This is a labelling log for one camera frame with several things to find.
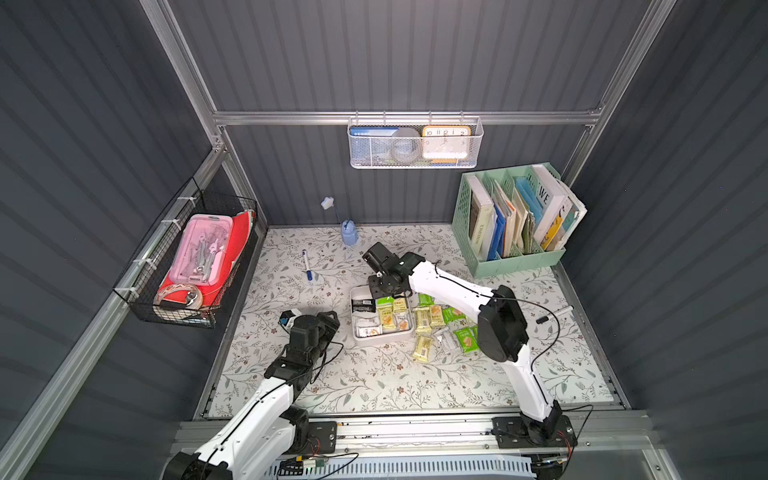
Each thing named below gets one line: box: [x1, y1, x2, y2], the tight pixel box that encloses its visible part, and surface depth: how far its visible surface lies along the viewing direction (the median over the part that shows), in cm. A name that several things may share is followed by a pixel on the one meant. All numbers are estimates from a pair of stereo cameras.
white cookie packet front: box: [357, 326, 383, 337], surface depth 91 cm
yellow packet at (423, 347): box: [412, 334, 433, 363], surface depth 90 cm
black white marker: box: [536, 304, 575, 324], surface depth 97 cm
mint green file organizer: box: [452, 162, 567, 279], surface depth 101 cm
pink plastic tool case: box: [169, 214, 233, 286], surface depth 74 cm
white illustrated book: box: [531, 164, 588, 249], surface depth 98 cm
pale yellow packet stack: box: [392, 297, 408, 313], surface depth 96 cm
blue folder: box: [487, 204, 506, 261], surface depth 98 cm
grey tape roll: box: [391, 127, 423, 164], surface depth 89 cm
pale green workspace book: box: [466, 175, 494, 256], surface depth 98 cm
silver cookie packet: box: [433, 329, 459, 354], surface depth 91 cm
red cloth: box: [156, 211, 255, 307], surface depth 71 cm
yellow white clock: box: [421, 125, 472, 163], surface depth 90 cm
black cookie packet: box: [351, 298, 376, 313], surface depth 98 cm
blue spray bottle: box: [320, 196, 359, 246], surface depth 112 cm
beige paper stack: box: [493, 180, 528, 257], surface depth 98 cm
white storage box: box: [350, 284, 417, 346], surface depth 95 cm
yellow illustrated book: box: [541, 210, 564, 250], surface depth 104 cm
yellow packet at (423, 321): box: [415, 307, 432, 335], surface depth 95 cm
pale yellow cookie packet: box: [378, 306, 397, 334], surface depth 95 cm
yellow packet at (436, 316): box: [430, 305, 446, 328], surface depth 95 cm
